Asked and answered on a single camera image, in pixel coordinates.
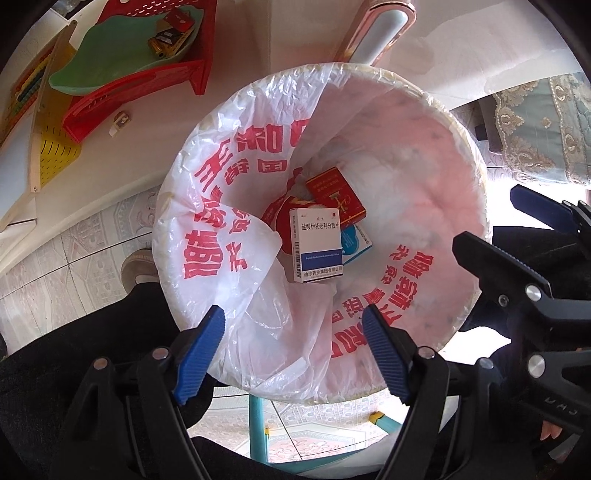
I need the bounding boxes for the red plastic basket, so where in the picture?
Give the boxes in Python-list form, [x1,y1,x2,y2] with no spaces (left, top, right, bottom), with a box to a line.
[62,0,218,145]

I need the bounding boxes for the red printed plastic bin liner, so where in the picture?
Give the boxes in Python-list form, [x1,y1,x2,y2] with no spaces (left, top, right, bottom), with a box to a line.
[152,62,490,406]

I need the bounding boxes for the green leaf-shaped plate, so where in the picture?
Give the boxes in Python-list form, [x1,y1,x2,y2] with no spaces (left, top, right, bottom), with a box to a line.
[48,4,204,96]

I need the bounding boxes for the red round packet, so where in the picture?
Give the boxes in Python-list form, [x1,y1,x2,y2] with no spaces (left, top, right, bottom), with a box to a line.
[261,196,315,254]

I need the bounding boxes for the light blue medicine box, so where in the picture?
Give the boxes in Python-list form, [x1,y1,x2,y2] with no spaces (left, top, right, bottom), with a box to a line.
[339,222,374,265]

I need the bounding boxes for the teal metal stool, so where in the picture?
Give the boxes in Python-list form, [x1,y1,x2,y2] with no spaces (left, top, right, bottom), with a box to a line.
[248,394,403,463]

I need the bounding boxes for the white round trash bin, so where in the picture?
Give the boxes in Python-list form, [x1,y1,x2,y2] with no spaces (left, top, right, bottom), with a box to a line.
[152,62,491,406]

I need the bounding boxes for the person's black pants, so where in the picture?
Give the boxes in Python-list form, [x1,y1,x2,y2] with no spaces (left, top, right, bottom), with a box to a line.
[0,217,591,480]

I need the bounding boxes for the gold cigarette box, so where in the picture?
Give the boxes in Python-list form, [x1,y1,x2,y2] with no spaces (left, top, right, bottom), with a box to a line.
[148,30,190,59]

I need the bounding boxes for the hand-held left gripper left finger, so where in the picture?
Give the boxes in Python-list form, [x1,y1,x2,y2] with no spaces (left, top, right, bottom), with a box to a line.
[59,305,227,480]

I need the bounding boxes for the small red box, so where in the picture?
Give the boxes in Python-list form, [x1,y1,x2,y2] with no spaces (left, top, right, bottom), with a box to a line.
[164,11,195,33]

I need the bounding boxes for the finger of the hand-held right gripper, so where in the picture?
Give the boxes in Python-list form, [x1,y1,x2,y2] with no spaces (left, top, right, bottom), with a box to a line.
[509,184,591,241]
[451,230,591,352]

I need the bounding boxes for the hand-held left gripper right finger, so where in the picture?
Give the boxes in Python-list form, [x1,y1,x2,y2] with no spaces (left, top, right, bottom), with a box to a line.
[361,304,509,480]

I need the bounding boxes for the grey shoe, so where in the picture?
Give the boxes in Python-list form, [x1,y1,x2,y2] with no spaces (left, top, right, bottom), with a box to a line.
[121,249,160,289]

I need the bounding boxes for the yellow plastic basket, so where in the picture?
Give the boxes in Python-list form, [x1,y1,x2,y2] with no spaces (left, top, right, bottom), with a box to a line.
[29,22,86,191]

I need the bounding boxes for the colourful bead toy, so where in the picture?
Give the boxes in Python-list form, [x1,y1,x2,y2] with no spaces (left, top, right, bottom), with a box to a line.
[0,54,48,145]

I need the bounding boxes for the red cigarette box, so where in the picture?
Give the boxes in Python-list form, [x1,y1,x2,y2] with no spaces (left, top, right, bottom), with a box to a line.
[305,167,368,223]

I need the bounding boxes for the white medicine box blue stripe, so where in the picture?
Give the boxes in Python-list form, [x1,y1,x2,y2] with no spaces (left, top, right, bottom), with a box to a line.
[288,208,345,283]

